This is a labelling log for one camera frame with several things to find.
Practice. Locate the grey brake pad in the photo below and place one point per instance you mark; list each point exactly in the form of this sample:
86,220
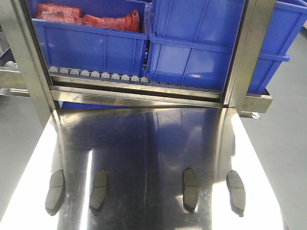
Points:
191,190
237,192
98,193
56,193

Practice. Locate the grey roller conveyor strip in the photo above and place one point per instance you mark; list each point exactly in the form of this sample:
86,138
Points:
106,75

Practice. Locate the right lower blue plastic bin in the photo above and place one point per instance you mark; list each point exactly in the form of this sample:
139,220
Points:
187,63

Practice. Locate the blue plastic bin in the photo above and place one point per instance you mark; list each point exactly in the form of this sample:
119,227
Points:
187,63
92,48
217,21

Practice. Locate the right upper blue plastic bin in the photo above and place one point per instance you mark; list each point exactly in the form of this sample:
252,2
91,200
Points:
217,21

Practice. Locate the left blue plastic bin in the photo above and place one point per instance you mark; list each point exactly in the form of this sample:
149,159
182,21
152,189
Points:
92,48

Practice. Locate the red bubble wrap bag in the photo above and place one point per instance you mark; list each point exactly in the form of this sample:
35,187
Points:
66,14

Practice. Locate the stainless steel rack frame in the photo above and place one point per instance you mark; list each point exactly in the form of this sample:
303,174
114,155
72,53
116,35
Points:
32,78

